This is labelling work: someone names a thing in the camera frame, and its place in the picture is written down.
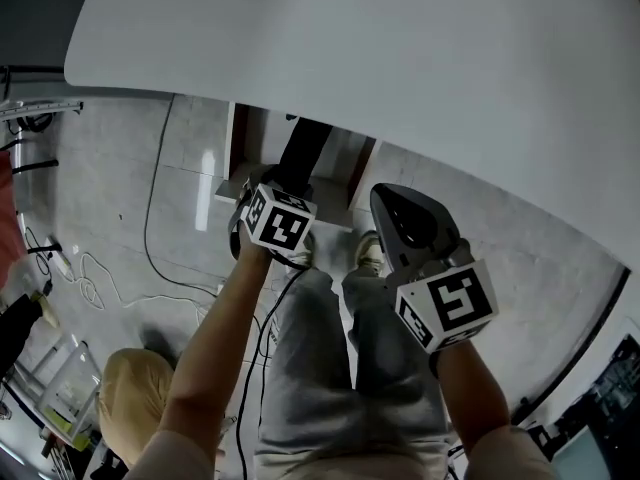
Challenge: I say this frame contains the person's left forearm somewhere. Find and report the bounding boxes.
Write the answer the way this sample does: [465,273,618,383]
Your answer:
[158,227,277,452]

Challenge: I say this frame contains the person's grey trousers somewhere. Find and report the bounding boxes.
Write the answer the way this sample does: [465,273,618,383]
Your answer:
[253,266,459,469]

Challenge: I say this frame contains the person's right forearm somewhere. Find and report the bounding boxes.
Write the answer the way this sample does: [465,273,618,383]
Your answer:
[428,340,512,444]

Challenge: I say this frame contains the person's left shoe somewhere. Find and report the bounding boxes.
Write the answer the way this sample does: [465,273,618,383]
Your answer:
[285,231,317,270]

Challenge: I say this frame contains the white floor cable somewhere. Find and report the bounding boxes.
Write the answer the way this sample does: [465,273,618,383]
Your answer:
[64,251,221,319]

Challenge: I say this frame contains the person's right shoe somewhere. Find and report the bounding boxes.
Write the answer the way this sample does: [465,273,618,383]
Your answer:
[353,230,385,278]

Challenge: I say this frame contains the tan padded stool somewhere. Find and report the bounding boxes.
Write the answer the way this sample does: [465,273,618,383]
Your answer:
[94,347,176,469]

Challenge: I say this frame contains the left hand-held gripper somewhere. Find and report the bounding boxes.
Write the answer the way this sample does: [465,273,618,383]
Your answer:
[238,165,319,258]

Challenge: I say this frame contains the person's beige shirt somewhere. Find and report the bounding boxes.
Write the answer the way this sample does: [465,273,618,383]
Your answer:
[119,425,556,480]

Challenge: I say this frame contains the person's shoe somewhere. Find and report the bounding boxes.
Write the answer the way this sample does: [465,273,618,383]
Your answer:
[353,230,385,278]
[285,231,317,270]

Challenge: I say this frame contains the white power strip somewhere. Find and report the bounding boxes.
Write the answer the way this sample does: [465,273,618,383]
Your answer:
[47,235,75,282]

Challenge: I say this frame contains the white frame glass stand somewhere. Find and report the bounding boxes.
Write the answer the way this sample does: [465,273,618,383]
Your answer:
[9,337,104,452]

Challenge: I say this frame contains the white wooden box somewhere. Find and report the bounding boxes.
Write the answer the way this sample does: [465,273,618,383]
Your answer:
[214,101,377,230]

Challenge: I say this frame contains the black floor cable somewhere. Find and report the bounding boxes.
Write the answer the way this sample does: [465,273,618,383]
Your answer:
[143,95,224,294]

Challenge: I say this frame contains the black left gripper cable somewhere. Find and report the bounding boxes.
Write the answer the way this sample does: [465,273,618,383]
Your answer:
[234,262,311,480]

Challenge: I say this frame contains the pink cloth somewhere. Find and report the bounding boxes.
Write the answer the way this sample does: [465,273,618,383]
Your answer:
[0,150,29,289]

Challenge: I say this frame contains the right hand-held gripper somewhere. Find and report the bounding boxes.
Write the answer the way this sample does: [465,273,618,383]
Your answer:
[368,181,501,355]

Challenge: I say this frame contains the aluminium rail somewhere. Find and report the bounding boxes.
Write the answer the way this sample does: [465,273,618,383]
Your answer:
[0,96,85,119]

